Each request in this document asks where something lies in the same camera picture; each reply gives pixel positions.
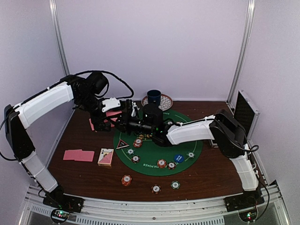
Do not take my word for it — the blue cup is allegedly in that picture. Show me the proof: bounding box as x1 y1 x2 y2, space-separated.
147 90 161 106

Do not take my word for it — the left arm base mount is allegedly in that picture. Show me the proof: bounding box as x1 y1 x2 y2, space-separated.
43 195 84 224

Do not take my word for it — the blue small blind button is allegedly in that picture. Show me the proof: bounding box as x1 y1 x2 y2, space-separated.
173 154 184 163

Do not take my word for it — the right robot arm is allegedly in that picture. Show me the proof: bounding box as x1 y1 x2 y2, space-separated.
113 101 259 207

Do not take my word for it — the red 5 chip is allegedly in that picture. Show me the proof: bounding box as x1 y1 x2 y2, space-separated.
133 139 143 148
157 159 167 168

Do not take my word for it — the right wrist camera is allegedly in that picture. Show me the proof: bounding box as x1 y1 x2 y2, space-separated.
130 102 140 118

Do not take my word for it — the black triangular all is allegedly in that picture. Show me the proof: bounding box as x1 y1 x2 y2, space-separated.
116 139 129 150

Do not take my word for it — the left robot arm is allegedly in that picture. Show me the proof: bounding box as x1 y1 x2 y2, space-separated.
2 70 121 208

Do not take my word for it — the red backed card deck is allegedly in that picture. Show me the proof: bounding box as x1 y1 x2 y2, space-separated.
89 111 121 132

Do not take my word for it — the aluminium front rail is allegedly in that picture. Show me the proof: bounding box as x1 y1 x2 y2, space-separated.
16 185 291 225

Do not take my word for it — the aluminium poker case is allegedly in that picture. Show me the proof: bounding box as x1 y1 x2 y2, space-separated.
232 90 260 143

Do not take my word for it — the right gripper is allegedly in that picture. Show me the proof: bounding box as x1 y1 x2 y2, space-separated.
107 111 155 135

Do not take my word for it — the dealt red card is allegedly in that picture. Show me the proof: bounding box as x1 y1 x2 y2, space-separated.
63 150 82 161
75 151 95 162

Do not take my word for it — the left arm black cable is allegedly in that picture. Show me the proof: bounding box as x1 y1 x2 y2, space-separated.
70 69 135 99

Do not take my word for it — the card deck box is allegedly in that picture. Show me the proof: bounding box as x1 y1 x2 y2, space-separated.
97 148 114 167

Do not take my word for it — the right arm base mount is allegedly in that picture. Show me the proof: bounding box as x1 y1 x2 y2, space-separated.
224 195 264 223

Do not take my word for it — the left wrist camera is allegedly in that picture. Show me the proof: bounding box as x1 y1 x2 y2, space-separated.
101 98 121 113

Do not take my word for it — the green round poker mat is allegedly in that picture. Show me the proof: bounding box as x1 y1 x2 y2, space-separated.
112 109 203 176

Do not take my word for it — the patterned saucer plate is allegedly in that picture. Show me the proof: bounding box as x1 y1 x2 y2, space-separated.
141 94 173 111

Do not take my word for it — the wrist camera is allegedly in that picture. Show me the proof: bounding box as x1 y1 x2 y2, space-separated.
101 98 121 113
130 102 140 118

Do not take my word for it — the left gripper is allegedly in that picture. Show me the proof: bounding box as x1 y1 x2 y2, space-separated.
77 92 111 132

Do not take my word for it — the red orange chip stack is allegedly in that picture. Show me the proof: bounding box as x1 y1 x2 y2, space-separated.
121 175 132 186

